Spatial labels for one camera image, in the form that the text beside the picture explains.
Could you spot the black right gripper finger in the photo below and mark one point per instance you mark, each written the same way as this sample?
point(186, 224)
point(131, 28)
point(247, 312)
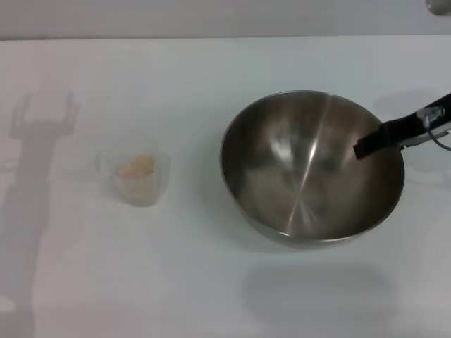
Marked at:
point(426, 138)
point(387, 135)

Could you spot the stainless steel mixing bowl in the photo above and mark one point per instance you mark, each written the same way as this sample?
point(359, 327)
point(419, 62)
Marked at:
point(310, 183)

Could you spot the clear plastic measuring cup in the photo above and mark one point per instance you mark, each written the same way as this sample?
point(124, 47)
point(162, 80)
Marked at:
point(155, 190)

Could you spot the white rice grains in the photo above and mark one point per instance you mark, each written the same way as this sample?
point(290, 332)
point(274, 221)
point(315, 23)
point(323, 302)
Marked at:
point(135, 167)

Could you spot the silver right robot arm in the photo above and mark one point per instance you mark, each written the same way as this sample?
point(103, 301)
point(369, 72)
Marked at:
point(438, 5)

